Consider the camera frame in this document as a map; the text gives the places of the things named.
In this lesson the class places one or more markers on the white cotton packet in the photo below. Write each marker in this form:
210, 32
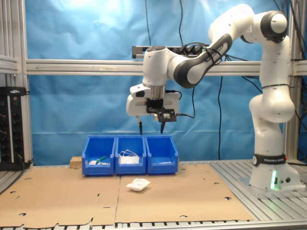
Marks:
138, 185

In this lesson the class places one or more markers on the printed flat cotton packet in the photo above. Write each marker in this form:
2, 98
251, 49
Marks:
165, 163

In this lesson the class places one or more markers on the blue bin with cotton packet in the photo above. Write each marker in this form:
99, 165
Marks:
160, 169

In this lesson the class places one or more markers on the pale face mask stack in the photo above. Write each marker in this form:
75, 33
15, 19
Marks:
129, 161

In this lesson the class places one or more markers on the blue bin with face masks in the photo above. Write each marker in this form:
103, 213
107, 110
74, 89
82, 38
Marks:
130, 169

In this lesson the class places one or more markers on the loose green capped tube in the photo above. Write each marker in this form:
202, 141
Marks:
102, 158

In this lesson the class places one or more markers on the clear packet with green item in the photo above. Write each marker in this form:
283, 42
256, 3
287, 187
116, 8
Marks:
105, 163

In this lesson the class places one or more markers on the grey aluminium socket strip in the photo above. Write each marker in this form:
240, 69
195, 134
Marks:
138, 55

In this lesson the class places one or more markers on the blue bin with tube packets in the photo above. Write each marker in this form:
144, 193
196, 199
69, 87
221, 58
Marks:
96, 171

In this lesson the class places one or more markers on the horizontal aluminium beam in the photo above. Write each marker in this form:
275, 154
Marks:
84, 67

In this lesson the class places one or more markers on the chipboard wood board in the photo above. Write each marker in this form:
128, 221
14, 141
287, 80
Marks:
76, 163

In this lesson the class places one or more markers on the brown cardboard sheet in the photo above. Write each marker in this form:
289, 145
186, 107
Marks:
60, 196
187, 198

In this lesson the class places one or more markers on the black power strip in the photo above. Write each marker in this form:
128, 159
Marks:
189, 49

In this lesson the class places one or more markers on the black rack device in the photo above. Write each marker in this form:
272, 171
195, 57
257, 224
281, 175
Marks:
14, 131

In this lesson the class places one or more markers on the short aluminium side beam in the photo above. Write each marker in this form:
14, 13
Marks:
12, 64

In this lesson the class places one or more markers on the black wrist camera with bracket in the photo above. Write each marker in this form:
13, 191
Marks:
168, 116

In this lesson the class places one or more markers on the vertical aluminium post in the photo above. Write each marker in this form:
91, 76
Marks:
19, 28
291, 139

